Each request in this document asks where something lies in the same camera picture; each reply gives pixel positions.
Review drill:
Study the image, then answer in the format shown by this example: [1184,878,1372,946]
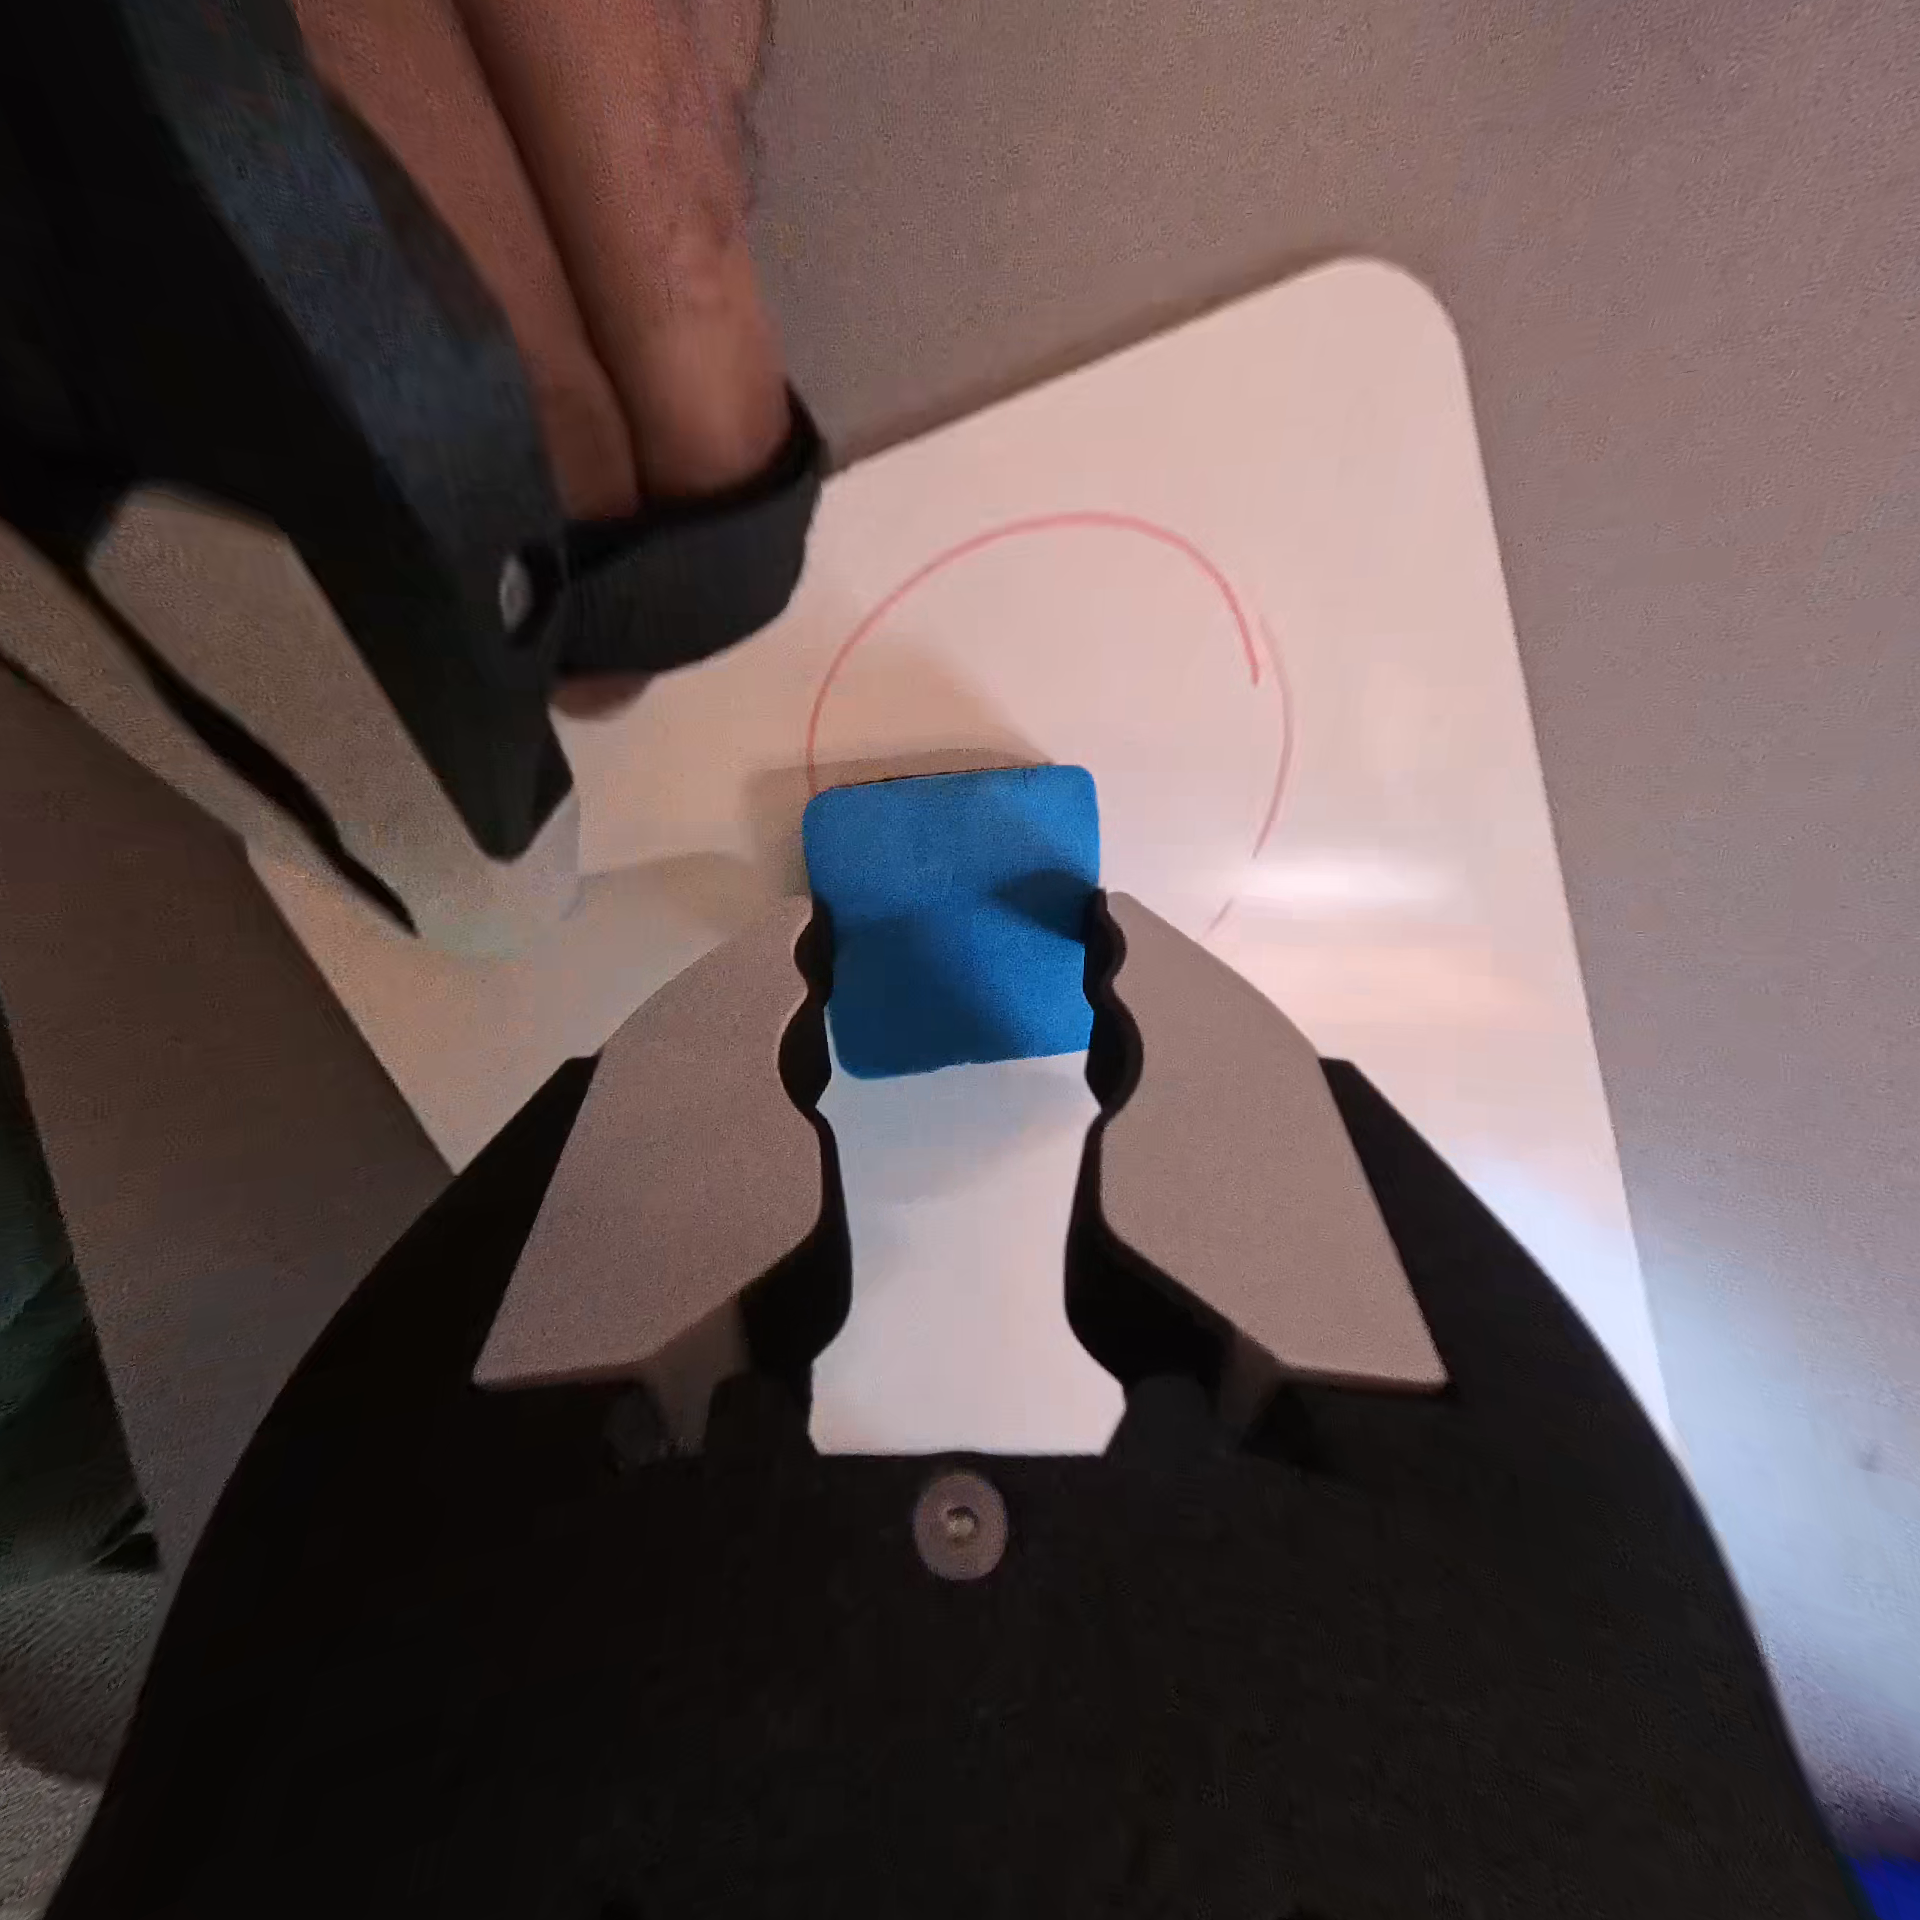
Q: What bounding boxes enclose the person's left hand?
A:
[286,0,799,518]

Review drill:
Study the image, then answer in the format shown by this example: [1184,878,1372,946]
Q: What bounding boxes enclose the white whiteboard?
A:
[247,256,1675,1455]

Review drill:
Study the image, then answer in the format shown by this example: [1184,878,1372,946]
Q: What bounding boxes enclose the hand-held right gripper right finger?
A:
[1069,896,1454,1422]

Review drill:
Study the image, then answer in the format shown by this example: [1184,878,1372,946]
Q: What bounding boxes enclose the blue whiteboard eraser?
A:
[799,762,1114,1080]

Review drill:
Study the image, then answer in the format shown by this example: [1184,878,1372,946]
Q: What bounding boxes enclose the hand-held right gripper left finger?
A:
[471,899,855,1417]

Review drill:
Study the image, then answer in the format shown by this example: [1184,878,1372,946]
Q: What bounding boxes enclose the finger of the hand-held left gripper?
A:
[0,534,413,944]
[84,488,518,937]

